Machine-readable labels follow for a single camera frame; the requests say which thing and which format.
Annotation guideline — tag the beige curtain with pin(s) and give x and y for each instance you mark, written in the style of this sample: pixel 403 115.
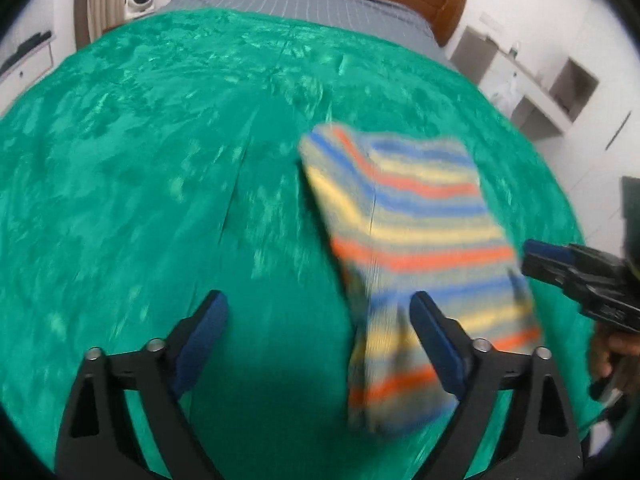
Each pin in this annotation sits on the beige curtain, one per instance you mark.
pixel 102 0

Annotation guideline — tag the grey striped bed sheet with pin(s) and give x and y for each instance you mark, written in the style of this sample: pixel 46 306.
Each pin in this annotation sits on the grey striped bed sheet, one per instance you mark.
pixel 300 0

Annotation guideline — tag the striped knit sweater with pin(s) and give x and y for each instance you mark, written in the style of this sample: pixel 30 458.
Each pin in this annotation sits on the striped knit sweater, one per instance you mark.
pixel 425 220

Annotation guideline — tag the clear plastic bag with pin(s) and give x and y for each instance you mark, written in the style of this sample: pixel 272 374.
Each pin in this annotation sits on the clear plastic bag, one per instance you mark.
pixel 506 91

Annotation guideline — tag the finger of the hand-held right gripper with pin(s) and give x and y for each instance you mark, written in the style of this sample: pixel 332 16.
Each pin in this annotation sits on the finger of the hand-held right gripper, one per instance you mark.
pixel 542 270
pixel 542 248

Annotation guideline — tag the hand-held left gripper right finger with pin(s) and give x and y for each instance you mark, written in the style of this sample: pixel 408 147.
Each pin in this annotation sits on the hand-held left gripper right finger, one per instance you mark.
pixel 440 345

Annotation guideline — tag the small bottle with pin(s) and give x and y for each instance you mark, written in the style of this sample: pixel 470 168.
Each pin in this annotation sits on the small bottle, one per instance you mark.
pixel 515 50

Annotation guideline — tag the white drawer cabinet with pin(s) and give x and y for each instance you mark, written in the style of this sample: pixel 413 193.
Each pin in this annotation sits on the white drawer cabinet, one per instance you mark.
pixel 30 72

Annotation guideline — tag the white shelf desk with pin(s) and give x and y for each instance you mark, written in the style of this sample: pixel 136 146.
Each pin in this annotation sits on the white shelf desk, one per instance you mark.
pixel 540 105

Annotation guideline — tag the green blanket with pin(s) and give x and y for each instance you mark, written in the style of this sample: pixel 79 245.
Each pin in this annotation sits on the green blanket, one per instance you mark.
pixel 150 160

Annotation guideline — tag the person's right hand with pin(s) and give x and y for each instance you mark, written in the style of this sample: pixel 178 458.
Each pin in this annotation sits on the person's right hand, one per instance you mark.
pixel 607 355

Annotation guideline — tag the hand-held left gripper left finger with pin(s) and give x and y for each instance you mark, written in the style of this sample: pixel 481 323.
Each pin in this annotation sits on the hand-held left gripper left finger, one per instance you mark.
pixel 200 345

